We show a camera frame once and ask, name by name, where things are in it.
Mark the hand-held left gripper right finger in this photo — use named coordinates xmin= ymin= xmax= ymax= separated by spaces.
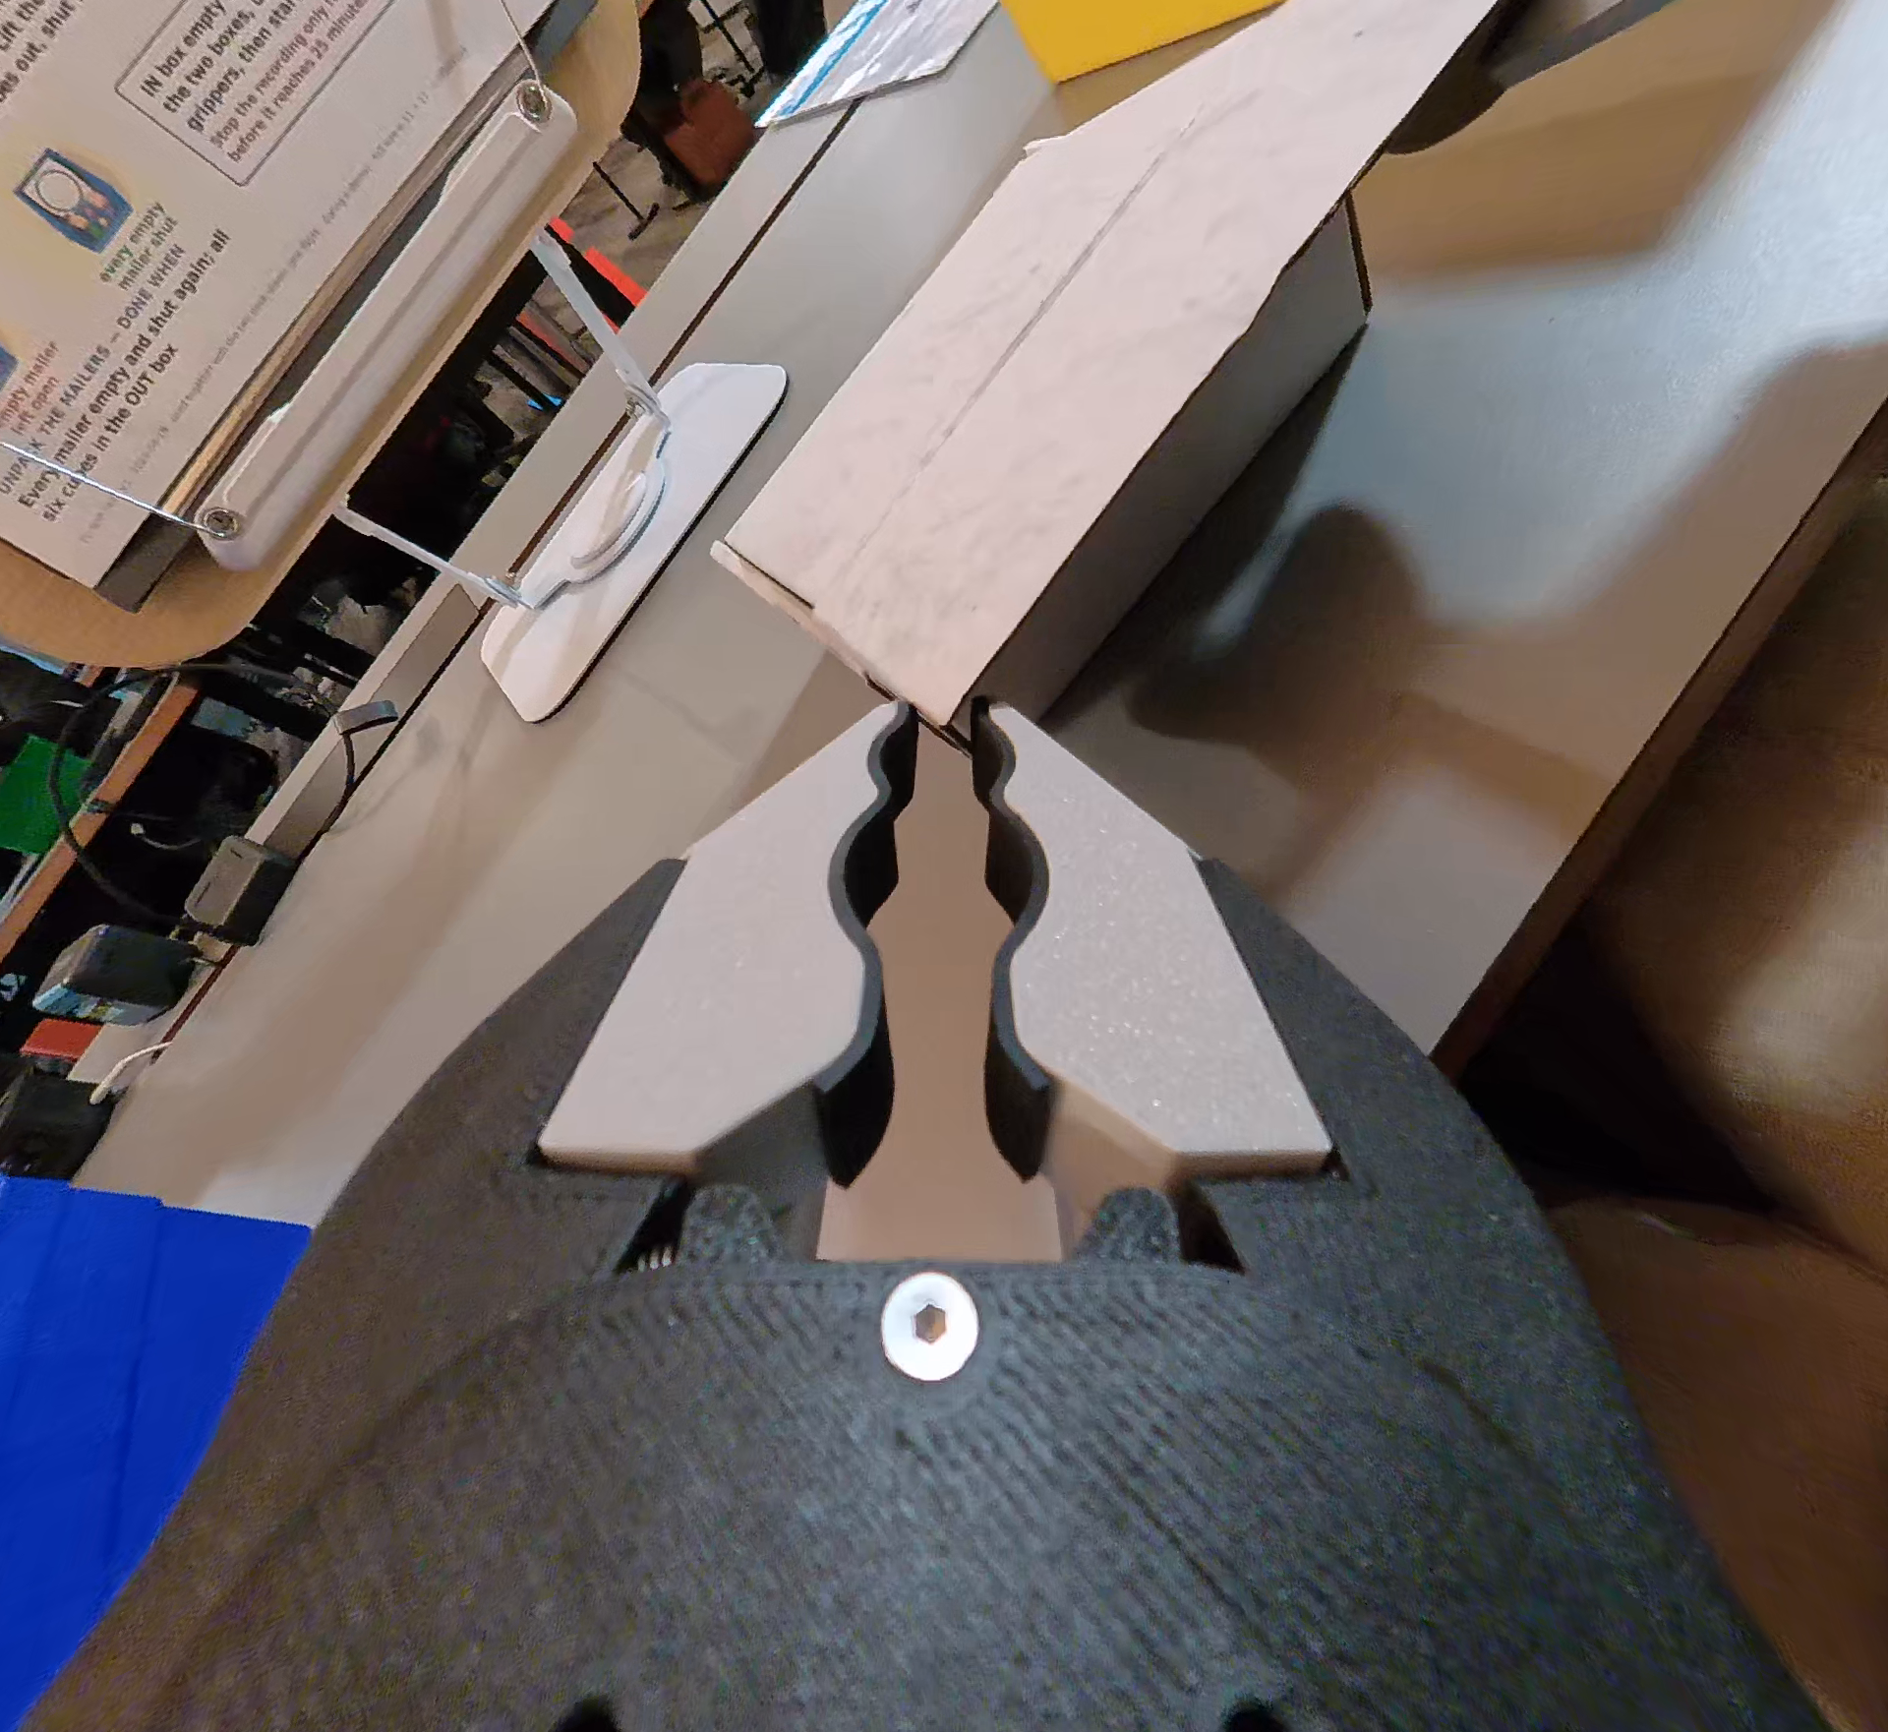
xmin=968 ymin=702 xmax=1337 ymax=1219

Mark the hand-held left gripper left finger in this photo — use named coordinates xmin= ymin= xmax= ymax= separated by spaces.
xmin=536 ymin=702 xmax=920 ymax=1190

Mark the white cardboard mailer box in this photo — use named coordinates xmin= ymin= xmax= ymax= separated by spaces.
xmin=712 ymin=0 xmax=1587 ymax=729

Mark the blue plastic bin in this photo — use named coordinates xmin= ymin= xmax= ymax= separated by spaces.
xmin=0 ymin=1174 xmax=316 ymax=1732

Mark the grey desk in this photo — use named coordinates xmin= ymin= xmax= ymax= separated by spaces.
xmin=74 ymin=0 xmax=1888 ymax=1231

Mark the white document stand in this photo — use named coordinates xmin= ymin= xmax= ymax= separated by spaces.
xmin=0 ymin=0 xmax=792 ymax=725

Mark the wooden top work table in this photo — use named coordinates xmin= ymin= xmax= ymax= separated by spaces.
xmin=0 ymin=676 xmax=201 ymax=965

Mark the green plastic bin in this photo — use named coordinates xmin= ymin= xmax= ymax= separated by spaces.
xmin=0 ymin=727 xmax=76 ymax=854

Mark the laminated sheet with blue strip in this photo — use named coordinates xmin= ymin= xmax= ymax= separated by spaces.
xmin=760 ymin=0 xmax=1002 ymax=124

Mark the brown bag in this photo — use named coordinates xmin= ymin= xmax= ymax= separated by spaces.
xmin=665 ymin=79 xmax=762 ymax=192

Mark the printed instruction sheet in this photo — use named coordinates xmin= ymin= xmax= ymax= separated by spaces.
xmin=0 ymin=0 xmax=569 ymax=588

